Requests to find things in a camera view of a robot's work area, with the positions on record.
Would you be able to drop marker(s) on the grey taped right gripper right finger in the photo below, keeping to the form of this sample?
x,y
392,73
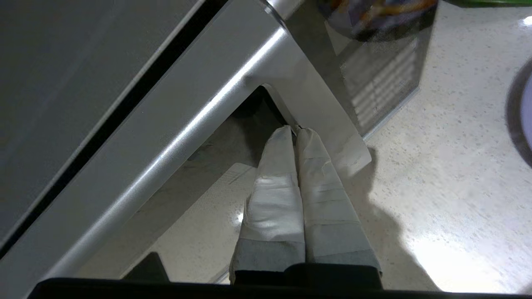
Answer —
x,y
328,216

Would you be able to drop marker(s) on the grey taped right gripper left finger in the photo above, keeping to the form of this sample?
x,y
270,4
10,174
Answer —
x,y
274,207

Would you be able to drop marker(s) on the black glass microwave door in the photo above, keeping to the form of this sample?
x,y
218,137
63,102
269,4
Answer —
x,y
187,124

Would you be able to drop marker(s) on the silver microwave oven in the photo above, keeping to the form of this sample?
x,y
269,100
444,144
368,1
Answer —
x,y
62,62

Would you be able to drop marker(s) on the green plastic tray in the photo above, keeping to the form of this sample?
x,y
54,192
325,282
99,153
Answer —
x,y
490,2

